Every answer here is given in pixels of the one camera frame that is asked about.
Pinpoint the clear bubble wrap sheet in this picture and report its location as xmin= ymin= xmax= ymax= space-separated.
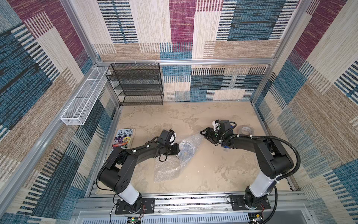
xmin=154 ymin=134 xmax=204 ymax=183

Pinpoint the blue patterned ceramic bowl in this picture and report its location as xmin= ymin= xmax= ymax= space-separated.
xmin=177 ymin=142 xmax=195 ymax=160

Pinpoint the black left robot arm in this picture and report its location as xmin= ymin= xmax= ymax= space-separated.
xmin=97 ymin=141 xmax=180 ymax=207

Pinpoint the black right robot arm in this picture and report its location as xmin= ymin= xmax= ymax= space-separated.
xmin=200 ymin=127 xmax=301 ymax=210

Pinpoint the clear tape roll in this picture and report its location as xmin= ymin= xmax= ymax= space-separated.
xmin=241 ymin=126 xmax=255 ymax=135

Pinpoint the colourful treehouse book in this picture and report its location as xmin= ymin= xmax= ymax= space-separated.
xmin=112 ymin=128 xmax=134 ymax=149

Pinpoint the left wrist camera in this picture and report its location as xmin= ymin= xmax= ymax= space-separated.
xmin=156 ymin=129 xmax=176 ymax=145

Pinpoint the black corrugated cable conduit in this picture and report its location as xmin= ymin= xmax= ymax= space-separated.
xmin=237 ymin=135 xmax=301 ymax=181

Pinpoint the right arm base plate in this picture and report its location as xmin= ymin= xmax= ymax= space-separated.
xmin=227 ymin=194 xmax=271 ymax=211

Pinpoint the black wire shelf rack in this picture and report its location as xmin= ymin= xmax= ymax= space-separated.
xmin=106 ymin=63 xmax=164 ymax=106

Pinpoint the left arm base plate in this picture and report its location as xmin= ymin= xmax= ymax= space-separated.
xmin=115 ymin=197 xmax=155 ymax=215

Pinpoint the aluminium front rail frame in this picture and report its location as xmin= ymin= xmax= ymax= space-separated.
xmin=70 ymin=191 xmax=319 ymax=224

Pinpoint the white wire mesh basket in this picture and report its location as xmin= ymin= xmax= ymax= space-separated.
xmin=61 ymin=67 xmax=109 ymax=126

